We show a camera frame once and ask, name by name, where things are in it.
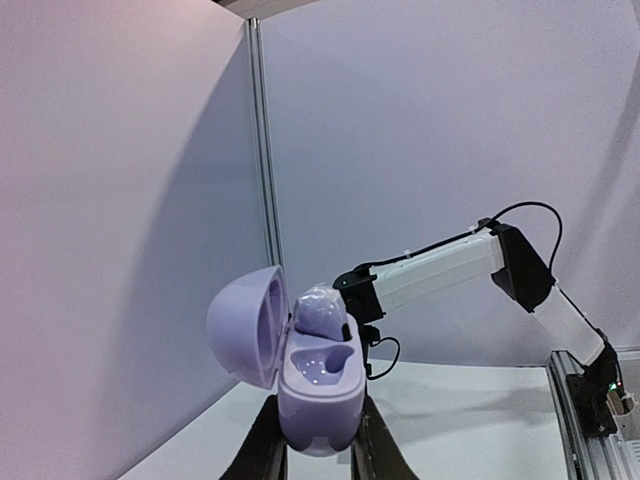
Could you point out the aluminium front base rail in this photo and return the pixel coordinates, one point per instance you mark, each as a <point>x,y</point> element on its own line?
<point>599,443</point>

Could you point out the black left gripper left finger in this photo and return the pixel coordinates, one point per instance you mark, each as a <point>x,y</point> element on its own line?
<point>263,453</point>

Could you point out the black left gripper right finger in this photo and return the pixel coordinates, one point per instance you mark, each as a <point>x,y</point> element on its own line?
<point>374,453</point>

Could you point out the purple earbud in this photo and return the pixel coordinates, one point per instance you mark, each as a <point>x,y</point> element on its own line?
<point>321,312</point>

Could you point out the aluminium left corner post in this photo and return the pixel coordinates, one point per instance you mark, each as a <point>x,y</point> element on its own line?
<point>263,145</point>

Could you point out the purple earbud charging case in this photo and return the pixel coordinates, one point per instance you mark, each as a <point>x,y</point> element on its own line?
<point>320,383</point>

